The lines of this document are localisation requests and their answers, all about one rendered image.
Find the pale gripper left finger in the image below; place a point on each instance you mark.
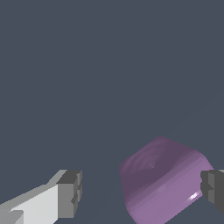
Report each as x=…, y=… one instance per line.
x=43, y=201

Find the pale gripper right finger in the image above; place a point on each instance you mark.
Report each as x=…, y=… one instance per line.
x=215, y=186

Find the purple rounded block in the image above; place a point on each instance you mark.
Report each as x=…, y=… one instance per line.
x=163, y=180

